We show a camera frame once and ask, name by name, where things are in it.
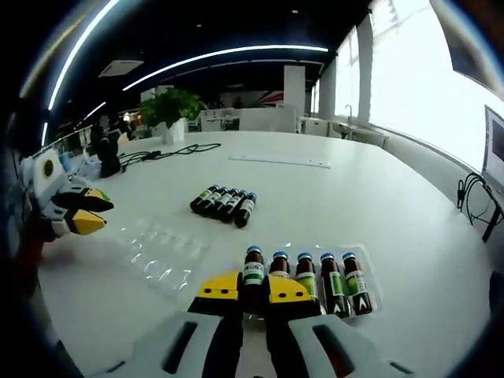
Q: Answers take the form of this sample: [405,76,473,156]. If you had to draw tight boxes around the white office partitions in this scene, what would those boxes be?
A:
[188,105,302,133]

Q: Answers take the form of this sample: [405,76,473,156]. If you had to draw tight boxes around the ceiling air vent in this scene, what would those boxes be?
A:
[97,58,145,79]

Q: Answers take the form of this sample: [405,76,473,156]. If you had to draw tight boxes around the green potted plant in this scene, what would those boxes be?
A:
[138,87,206,145]

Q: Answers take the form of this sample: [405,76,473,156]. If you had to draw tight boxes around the long ceiling light strip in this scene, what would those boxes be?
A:
[121,44,330,92]
[46,0,121,112]

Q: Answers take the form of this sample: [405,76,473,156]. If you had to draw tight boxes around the black monitor cable bundle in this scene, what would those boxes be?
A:
[456,171,497,225]

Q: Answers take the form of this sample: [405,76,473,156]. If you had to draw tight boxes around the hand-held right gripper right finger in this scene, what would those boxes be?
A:
[265,274,419,378]

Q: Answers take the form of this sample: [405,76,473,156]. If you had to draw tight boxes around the person's right hand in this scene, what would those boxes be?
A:
[238,324,272,378]

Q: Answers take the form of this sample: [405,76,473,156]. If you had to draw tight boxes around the black monitor stand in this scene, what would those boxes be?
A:
[482,204,504,243]

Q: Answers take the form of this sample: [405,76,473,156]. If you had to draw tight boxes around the black round desk device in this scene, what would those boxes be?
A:
[95,133,120,179]

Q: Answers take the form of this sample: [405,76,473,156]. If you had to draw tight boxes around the pale blue plastic bag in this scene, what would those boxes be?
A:
[80,156,102,179]

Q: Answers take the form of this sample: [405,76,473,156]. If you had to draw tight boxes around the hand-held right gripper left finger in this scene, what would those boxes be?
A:
[89,270,243,378]

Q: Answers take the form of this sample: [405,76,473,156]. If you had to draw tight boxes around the black power cable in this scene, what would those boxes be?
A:
[117,142,222,169]

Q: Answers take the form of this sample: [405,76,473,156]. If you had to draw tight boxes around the white sink counter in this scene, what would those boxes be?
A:
[302,116,391,150]

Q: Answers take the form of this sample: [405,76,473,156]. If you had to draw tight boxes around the black flat monitor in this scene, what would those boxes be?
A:
[448,19,504,94]

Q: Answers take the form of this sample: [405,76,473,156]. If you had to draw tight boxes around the red striped wall banner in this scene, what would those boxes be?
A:
[258,90,285,108]

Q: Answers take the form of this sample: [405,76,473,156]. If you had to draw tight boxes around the clear plastic box tray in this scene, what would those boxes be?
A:
[240,243,385,321]
[113,213,213,303]

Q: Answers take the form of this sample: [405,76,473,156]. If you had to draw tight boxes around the white table socket panel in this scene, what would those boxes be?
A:
[228,153,333,171]

